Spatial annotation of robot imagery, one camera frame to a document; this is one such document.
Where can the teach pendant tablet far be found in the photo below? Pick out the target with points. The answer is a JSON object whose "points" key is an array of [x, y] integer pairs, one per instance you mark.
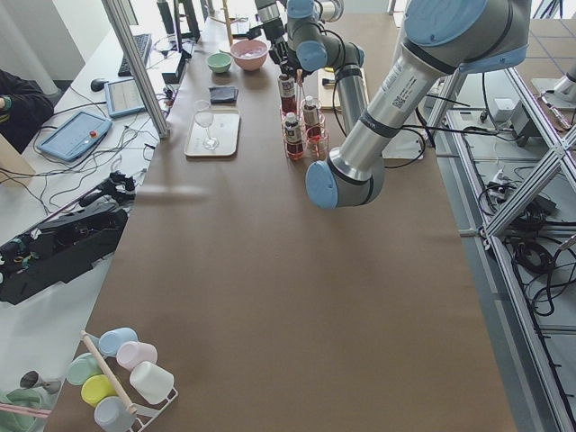
{"points": [[123, 98]]}

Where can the copper wire bottle basket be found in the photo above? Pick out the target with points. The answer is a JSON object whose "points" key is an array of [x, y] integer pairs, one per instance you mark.
{"points": [[302, 121]]}

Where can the clear wine glass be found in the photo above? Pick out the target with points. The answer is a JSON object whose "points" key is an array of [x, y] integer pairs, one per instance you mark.
{"points": [[204, 117]]}

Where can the pink bowl of ice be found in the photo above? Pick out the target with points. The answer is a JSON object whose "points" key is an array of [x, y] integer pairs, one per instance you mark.
{"points": [[249, 55]]}

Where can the wooden cup tree stand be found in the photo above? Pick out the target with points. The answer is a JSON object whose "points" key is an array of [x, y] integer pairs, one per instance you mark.
{"points": [[235, 24]]}

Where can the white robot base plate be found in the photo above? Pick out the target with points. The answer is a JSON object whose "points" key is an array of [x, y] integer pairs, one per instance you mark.
{"points": [[406, 145]]}

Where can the suntory tea bottle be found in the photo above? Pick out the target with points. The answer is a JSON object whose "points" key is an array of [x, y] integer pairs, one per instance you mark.
{"points": [[311, 115], [286, 86], [292, 136]]}

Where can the green ceramic bowl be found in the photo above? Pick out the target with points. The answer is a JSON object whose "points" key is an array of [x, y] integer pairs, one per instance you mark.
{"points": [[219, 62]]}

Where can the person at desk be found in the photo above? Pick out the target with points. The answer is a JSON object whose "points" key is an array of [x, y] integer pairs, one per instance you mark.
{"points": [[24, 109]]}

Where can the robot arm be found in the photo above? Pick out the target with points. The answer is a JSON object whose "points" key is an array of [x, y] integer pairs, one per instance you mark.
{"points": [[299, 41], [441, 37]]}

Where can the colourful cup rack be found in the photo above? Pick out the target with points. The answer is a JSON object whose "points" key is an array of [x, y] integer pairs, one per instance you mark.
{"points": [[120, 379]]}

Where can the bamboo cutting board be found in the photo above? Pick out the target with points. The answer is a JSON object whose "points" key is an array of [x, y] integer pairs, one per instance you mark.
{"points": [[327, 93]]}

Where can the black computer monitor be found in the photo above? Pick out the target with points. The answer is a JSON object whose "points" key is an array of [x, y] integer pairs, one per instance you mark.
{"points": [[187, 32]]}

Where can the cream rabbit tray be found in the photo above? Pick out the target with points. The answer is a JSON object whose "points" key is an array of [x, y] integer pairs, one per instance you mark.
{"points": [[224, 128]]}

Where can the teach pendant tablet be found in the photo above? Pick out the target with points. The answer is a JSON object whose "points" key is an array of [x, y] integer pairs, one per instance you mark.
{"points": [[123, 98], [76, 136]]}

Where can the black computer mouse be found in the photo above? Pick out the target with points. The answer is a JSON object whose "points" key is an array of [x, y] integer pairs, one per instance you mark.
{"points": [[98, 84]]}

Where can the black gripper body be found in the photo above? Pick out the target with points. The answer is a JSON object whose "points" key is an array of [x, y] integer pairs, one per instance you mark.
{"points": [[273, 31]]}

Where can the aluminium frame post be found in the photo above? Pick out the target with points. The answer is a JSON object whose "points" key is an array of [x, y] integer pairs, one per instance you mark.
{"points": [[119, 21]]}

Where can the teach pendant tablet near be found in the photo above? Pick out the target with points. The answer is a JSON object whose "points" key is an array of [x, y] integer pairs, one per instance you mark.
{"points": [[76, 136]]}

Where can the grey folded cloth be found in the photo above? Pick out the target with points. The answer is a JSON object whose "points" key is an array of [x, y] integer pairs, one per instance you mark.
{"points": [[224, 94]]}

